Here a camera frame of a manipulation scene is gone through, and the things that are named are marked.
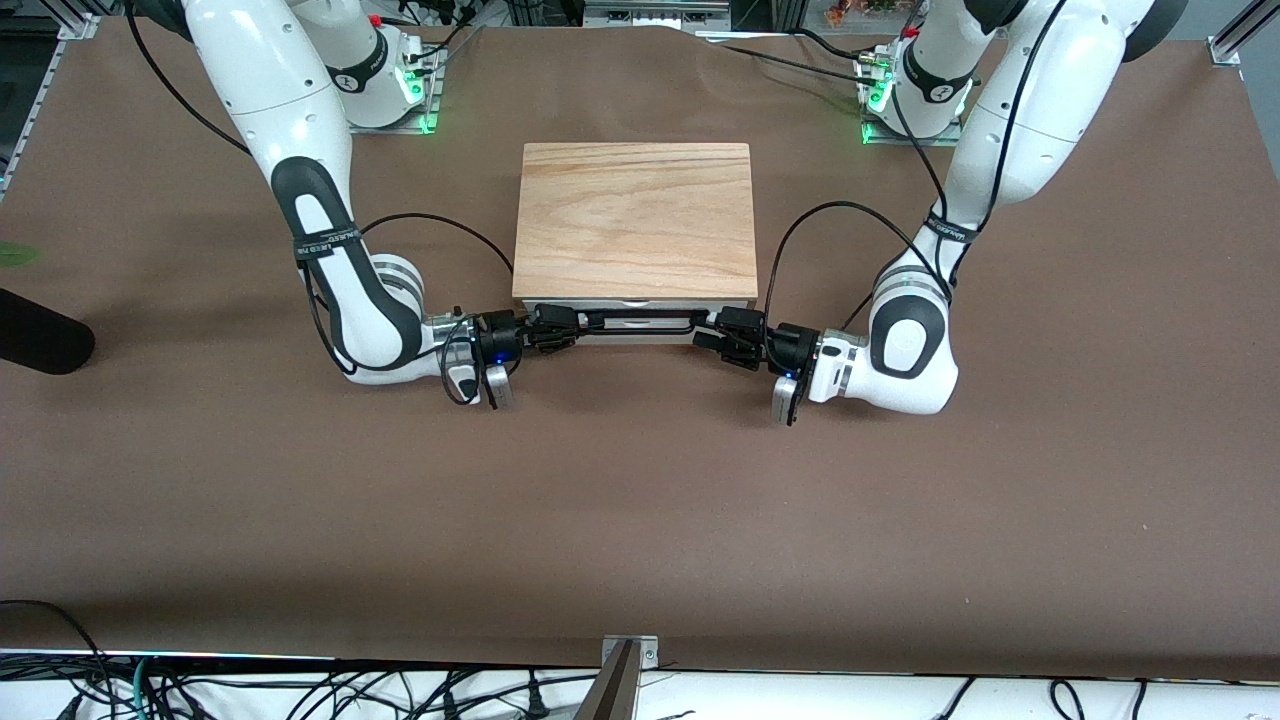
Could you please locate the light wooden drawer cabinet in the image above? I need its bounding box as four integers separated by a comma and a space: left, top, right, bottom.
511, 142, 760, 347

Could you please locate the brown table cover sheet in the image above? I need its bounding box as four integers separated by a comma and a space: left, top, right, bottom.
0, 20, 1280, 683

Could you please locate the black cylinder object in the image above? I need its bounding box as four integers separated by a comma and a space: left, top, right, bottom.
0, 288, 97, 377

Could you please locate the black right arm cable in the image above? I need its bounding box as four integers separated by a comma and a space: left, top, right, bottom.
124, 0, 516, 406

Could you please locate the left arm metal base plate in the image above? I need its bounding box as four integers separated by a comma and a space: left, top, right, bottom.
853, 50, 977, 147

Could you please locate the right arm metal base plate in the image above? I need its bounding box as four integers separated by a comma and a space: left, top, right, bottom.
346, 28, 447, 134

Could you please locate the black cable to base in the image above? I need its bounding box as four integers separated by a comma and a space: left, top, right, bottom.
700, 42, 873, 83

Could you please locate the metal frame with clutter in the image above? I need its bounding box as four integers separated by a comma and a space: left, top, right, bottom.
582, 0, 737, 31

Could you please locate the small metal bracket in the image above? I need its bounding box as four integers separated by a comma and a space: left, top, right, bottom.
600, 635, 661, 670

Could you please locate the black looped cable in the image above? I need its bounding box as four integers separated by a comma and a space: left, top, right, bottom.
0, 599, 109, 720

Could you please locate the aluminium frame profile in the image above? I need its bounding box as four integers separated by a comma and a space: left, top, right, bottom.
1207, 0, 1280, 67
0, 0, 102, 196

